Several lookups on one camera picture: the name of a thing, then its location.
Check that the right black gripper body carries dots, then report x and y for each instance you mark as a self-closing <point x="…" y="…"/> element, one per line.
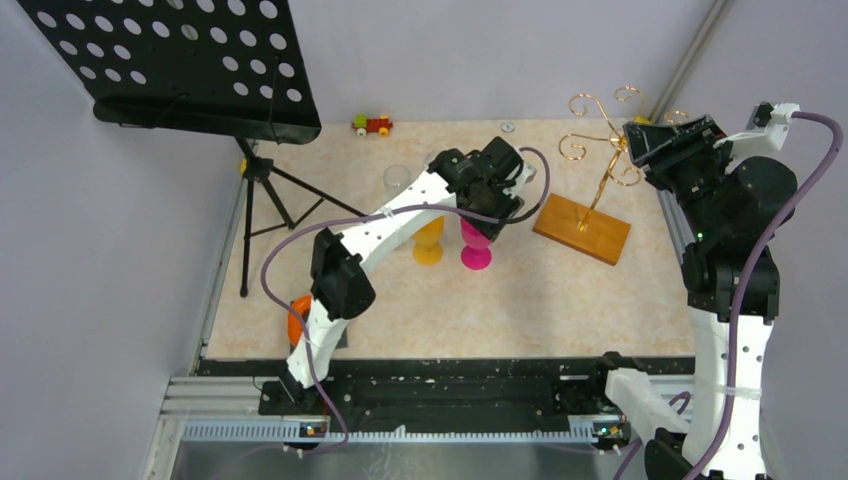
<point x="694" y="168"/>

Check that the pink wine glass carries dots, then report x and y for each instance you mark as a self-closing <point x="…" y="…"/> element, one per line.
<point x="476" y="254"/>

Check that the yellow wine glass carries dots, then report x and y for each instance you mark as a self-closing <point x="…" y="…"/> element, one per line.
<point x="427" y="249"/>

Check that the short clear glass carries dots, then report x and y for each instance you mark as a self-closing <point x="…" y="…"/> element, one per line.
<point x="396" y="179"/>

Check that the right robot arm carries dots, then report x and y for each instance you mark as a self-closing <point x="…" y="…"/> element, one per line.
<point x="734" y="195"/>

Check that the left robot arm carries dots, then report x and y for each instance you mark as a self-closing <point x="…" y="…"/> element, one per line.
<point x="481" y="186"/>

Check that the wooden gold wine glass rack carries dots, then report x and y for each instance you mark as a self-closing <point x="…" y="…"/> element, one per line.
<point x="584" y="228"/>

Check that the grey corner pipe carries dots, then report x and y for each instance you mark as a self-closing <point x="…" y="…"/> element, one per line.
<point x="718" y="10"/>

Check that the red green toy train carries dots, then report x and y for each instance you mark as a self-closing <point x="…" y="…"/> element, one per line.
<point x="364" y="125"/>

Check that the orange tape dispenser toy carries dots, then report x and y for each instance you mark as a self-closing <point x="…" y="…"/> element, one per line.
<point x="302" y="306"/>

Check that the black perforated music stand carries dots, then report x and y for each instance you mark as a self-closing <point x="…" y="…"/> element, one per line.
<point x="122" y="128"/>

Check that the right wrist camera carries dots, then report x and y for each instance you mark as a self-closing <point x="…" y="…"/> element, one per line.
<point x="765" y="133"/>

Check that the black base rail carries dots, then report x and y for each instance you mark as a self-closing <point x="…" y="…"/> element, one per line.
<point x="475" y="397"/>

